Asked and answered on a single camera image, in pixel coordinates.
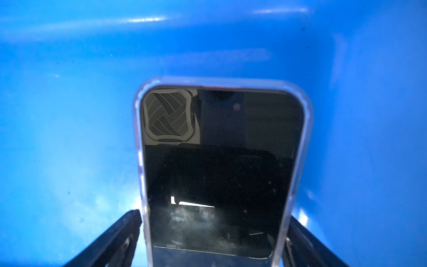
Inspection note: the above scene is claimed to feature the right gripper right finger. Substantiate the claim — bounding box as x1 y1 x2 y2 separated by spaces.
282 217 348 267

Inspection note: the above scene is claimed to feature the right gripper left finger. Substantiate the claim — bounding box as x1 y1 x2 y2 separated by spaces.
65 210 142 267

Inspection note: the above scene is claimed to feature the blue plastic storage box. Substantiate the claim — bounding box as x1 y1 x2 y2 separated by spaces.
1 1 427 267

